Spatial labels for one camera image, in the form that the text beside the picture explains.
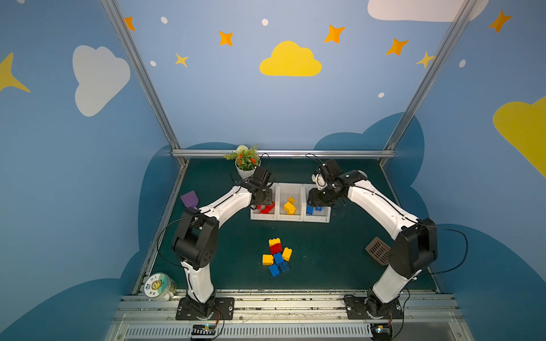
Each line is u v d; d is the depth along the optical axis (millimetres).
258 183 727
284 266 840
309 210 995
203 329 731
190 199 1046
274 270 823
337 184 621
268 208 984
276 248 876
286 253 857
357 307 747
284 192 1052
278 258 843
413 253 452
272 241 888
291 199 1030
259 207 1012
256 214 960
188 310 732
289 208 952
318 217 950
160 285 717
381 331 733
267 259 841
